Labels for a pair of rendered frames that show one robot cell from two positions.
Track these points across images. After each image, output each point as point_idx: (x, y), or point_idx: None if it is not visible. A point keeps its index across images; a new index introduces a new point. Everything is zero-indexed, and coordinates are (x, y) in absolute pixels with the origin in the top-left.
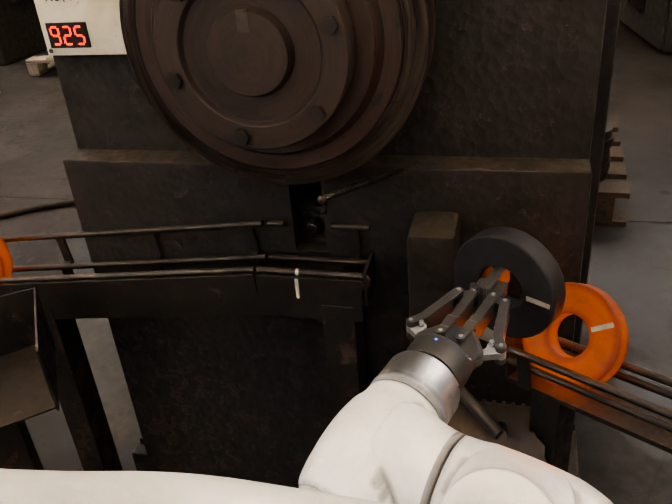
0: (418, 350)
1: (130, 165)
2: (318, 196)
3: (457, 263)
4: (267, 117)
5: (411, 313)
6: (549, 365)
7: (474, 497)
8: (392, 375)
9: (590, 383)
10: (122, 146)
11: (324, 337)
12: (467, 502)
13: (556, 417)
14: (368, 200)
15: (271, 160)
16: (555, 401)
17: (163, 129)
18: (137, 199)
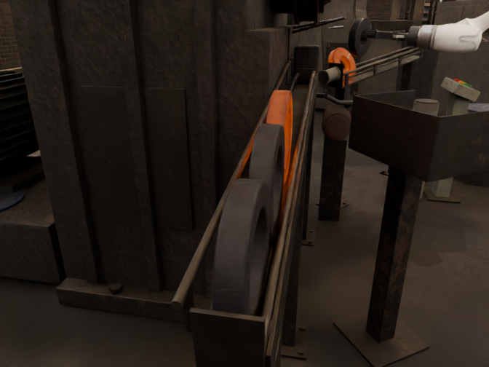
0: (420, 27)
1: (277, 32)
2: (344, 16)
3: (356, 34)
4: None
5: (316, 84)
6: (352, 70)
7: (474, 20)
8: (436, 25)
9: (360, 68)
10: (255, 26)
11: (314, 108)
12: (476, 20)
13: (349, 92)
14: (291, 44)
15: (324, 8)
16: (353, 84)
17: (260, 12)
18: (276, 59)
